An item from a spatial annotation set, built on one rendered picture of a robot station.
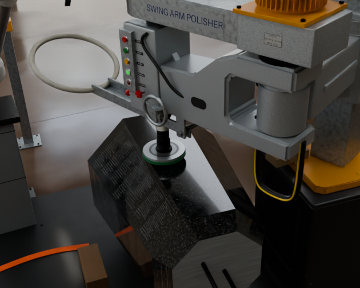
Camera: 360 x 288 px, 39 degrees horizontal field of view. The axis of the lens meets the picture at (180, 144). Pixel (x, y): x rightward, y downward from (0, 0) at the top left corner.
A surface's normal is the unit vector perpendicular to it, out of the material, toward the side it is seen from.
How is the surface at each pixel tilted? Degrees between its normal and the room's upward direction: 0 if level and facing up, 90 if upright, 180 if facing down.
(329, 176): 0
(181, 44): 90
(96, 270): 0
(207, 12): 90
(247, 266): 90
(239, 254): 90
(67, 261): 0
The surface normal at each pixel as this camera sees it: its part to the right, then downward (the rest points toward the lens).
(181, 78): -0.68, 0.40
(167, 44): 0.73, 0.33
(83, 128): -0.04, -0.86
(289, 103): 0.04, 0.51
